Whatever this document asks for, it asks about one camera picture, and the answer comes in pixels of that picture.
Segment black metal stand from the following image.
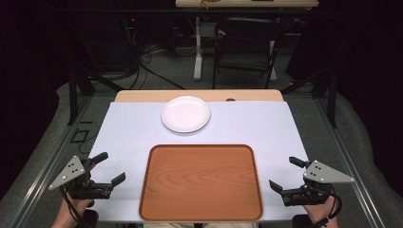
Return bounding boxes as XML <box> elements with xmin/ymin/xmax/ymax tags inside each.
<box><xmin>67</xmin><ymin>66</ymin><xmax>125</xmax><ymax>126</ymax></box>
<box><xmin>279</xmin><ymin>66</ymin><xmax>338</xmax><ymax>129</ymax></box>

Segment black horizontal frame bar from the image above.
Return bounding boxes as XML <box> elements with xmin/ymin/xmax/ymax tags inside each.
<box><xmin>53</xmin><ymin>8</ymin><xmax>403</xmax><ymax>17</ymax></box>

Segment aluminium frame rail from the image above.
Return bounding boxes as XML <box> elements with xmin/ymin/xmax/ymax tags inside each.
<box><xmin>316</xmin><ymin>98</ymin><xmax>387</xmax><ymax>228</ymax></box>
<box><xmin>9</xmin><ymin>94</ymin><xmax>93</xmax><ymax>228</ymax></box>

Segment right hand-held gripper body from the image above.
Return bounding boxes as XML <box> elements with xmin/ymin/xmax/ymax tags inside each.
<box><xmin>279</xmin><ymin>160</ymin><xmax>355</xmax><ymax>207</ymax></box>

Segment white table mat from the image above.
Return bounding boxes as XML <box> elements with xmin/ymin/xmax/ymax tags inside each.
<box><xmin>88</xmin><ymin>101</ymin><xmax>309</xmax><ymax>223</ymax></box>

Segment black folding chair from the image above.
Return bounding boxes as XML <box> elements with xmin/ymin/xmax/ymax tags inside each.
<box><xmin>211</xmin><ymin>17</ymin><xmax>285</xmax><ymax>90</ymax></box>

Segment wooden tray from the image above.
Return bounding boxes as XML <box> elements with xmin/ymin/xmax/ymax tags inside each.
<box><xmin>138</xmin><ymin>143</ymin><xmax>264</xmax><ymax>222</ymax></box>

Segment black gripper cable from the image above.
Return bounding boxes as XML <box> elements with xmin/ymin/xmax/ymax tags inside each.
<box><xmin>59</xmin><ymin>185</ymin><xmax>84</xmax><ymax>228</ymax></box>
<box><xmin>312</xmin><ymin>184</ymin><xmax>344</xmax><ymax>228</ymax></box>

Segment person's left hand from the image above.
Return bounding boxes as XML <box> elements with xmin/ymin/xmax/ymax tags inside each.
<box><xmin>51</xmin><ymin>197</ymin><xmax>95</xmax><ymax>228</ymax></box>

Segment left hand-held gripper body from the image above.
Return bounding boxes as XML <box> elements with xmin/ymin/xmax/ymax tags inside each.
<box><xmin>48</xmin><ymin>155</ymin><xmax>114</xmax><ymax>200</ymax></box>

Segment bundle of black floor cables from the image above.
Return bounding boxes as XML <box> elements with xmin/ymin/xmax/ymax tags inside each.
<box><xmin>118</xmin><ymin>41</ymin><xmax>188</xmax><ymax>91</ymax></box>

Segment white desk leg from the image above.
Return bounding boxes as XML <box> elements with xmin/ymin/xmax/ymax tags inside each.
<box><xmin>268</xmin><ymin>40</ymin><xmax>278</xmax><ymax>82</ymax></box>
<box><xmin>193</xmin><ymin>16</ymin><xmax>204</xmax><ymax>82</ymax></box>

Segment person's right hand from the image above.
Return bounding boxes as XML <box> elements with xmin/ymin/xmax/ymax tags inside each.
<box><xmin>301</xmin><ymin>197</ymin><xmax>340</xmax><ymax>228</ymax></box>

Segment white round plate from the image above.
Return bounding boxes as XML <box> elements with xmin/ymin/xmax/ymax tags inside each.
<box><xmin>161</xmin><ymin>95</ymin><xmax>212</xmax><ymax>134</ymax></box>

